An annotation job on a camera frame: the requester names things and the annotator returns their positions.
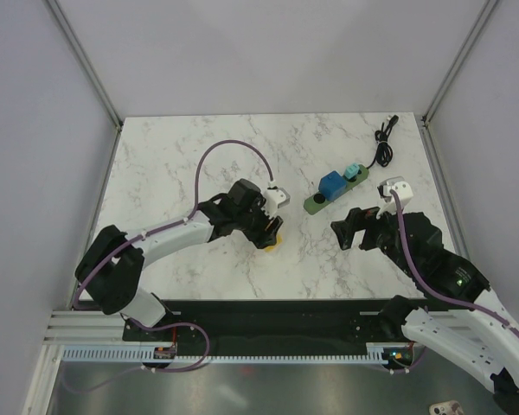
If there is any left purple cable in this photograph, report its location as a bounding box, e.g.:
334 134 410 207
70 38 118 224
71 140 278 373

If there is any smartphone with camera lenses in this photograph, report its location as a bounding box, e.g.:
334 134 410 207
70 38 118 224
428 400 465 415

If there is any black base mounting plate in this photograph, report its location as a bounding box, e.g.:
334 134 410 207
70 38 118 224
122 299 408 355

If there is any yellow plug cube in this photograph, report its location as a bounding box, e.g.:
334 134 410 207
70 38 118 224
264 233 283 252

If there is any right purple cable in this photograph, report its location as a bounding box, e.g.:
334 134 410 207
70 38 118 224
390 192 519 354

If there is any purple cable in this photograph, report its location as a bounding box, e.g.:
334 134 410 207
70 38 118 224
71 140 278 373
390 192 519 354

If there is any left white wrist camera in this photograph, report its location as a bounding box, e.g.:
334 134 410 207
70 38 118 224
263 185 291 217

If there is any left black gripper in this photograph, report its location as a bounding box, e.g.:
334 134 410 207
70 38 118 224
235 196 283 250

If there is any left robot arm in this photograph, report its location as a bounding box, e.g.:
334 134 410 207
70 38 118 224
74 179 291 340

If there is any white slotted cable duct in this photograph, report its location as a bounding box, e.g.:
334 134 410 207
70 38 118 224
61 342 429 365

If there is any left aluminium frame post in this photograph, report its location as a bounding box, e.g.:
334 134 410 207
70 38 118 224
42 0 124 132

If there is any black power strip cable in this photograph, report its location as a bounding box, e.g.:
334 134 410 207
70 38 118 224
362 113 400 169

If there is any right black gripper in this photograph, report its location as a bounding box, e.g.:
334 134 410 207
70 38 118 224
330 198 418 277

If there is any green power strip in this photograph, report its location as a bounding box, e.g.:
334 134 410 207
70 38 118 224
303 163 369 215

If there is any right aluminium frame post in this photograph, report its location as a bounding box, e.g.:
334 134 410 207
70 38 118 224
419 0 503 127

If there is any aluminium frame post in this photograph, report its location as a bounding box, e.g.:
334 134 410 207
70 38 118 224
42 0 124 132
419 0 503 127

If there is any teal plug cube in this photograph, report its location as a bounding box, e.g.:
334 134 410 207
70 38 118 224
343 163 361 182

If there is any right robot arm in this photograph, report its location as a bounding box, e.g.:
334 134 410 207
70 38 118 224
330 207 519 414

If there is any blue plug cube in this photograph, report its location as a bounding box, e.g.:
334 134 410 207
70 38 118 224
318 170 348 201

